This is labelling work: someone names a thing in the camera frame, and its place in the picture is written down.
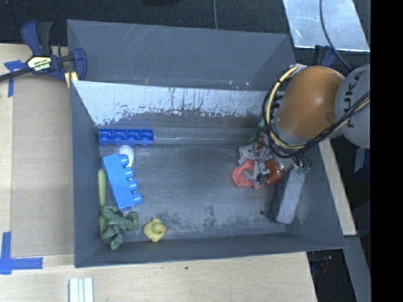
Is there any light blue toy brick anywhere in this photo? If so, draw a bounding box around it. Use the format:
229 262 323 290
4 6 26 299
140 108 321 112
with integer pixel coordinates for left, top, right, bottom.
101 152 144 211

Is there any white rounded thing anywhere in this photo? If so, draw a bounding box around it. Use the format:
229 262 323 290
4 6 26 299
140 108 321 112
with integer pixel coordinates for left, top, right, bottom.
118 144 135 167

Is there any yellow-green stick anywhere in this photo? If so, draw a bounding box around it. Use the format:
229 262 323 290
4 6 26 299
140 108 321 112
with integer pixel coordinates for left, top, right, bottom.
98 169 108 208

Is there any grey metal bin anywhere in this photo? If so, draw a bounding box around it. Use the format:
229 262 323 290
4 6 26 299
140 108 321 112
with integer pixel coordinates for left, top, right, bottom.
65 19 348 269

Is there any red-orange soft thing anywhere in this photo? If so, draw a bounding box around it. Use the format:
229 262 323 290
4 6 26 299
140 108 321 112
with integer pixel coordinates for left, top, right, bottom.
232 164 266 189

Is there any dark blue long toy brick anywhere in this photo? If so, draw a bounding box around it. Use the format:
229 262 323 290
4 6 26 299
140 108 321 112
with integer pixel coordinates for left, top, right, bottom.
98 128 156 147

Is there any yellow rubber duck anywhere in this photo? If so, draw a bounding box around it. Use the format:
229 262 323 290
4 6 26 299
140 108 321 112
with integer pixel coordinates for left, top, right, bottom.
142 217 167 243

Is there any green toy figure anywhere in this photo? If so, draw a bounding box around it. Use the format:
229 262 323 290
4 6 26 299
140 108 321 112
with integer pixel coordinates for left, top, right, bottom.
99 204 139 252

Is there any grey flat block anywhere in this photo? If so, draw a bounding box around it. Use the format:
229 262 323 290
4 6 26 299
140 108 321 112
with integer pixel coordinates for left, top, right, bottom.
268 167 305 225

